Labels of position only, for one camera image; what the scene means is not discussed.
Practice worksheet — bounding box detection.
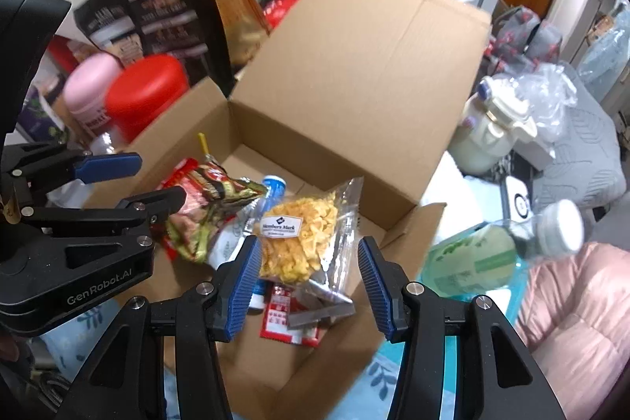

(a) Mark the large cardboard box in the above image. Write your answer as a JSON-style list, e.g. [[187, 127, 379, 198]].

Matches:
[[115, 0, 493, 420]]

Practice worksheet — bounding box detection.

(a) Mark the blue white can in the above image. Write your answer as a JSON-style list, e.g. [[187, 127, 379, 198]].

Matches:
[[248, 174, 289, 216]]

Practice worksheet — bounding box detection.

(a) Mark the white jug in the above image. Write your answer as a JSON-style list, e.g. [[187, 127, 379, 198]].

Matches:
[[448, 76, 538, 175]]

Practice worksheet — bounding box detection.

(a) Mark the pink blanket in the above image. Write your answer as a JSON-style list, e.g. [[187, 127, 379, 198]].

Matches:
[[512, 242, 630, 407]]

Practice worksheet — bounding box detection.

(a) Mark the grey cushion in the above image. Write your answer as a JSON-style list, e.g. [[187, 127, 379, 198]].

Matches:
[[532, 61, 622, 215]]

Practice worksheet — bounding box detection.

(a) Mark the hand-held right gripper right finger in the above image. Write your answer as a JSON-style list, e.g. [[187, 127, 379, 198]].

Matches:
[[357, 237, 567, 420]]

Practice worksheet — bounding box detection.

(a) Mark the clear plastic bag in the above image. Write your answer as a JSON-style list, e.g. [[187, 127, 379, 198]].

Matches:
[[492, 63, 578, 140]]

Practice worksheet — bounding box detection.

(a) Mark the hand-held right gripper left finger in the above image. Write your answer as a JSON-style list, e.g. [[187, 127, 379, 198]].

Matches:
[[56, 235, 263, 420]]

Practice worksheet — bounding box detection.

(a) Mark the pink lid jar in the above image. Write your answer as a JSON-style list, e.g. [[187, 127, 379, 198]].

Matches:
[[52, 52, 123, 141]]

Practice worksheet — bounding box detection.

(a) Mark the black printed box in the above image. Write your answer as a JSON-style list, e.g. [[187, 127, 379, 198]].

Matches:
[[74, 0, 232, 98]]

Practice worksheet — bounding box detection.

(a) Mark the gold green nut packet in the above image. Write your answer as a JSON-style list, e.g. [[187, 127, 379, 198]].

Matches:
[[165, 157, 269, 264]]

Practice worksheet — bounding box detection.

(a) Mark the bluish plastic bag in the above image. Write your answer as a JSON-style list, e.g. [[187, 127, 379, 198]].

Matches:
[[576, 2, 630, 96]]

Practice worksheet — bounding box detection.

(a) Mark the white device with black ring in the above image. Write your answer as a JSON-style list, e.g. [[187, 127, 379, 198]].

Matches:
[[499, 176, 535, 222]]

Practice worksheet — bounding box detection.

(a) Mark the clear bag of waffle crisps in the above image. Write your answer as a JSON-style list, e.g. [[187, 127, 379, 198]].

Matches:
[[256, 176, 365, 303]]

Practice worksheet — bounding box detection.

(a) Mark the yellow snack bag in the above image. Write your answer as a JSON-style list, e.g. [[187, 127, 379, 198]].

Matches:
[[215, 0, 272, 67]]

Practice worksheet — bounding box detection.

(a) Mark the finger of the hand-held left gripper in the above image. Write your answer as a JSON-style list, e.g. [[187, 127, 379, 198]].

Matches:
[[20, 185, 189, 256], [0, 143, 143, 204]]

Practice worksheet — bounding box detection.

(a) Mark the red lid jar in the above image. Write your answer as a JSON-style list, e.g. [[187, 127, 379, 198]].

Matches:
[[106, 54, 191, 146]]

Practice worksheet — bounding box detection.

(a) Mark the small red white-label packet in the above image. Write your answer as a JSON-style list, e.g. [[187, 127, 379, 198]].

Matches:
[[259, 282, 321, 347]]

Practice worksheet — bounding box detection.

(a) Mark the green bottle with white cap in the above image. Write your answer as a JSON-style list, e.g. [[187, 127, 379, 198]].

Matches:
[[426, 198, 586, 303]]

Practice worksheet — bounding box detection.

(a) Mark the grey red floral cloth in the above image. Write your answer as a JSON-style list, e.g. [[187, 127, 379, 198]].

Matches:
[[492, 6, 563, 67]]

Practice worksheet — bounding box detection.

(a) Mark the red bag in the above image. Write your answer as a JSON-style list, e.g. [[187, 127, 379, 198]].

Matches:
[[263, 0, 312, 32]]

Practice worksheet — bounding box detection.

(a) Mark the blue floral tablecloth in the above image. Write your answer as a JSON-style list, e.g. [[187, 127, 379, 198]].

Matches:
[[34, 223, 532, 420]]

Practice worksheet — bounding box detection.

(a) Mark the purple label jar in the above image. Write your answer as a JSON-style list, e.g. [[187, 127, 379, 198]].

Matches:
[[20, 76, 67, 145]]

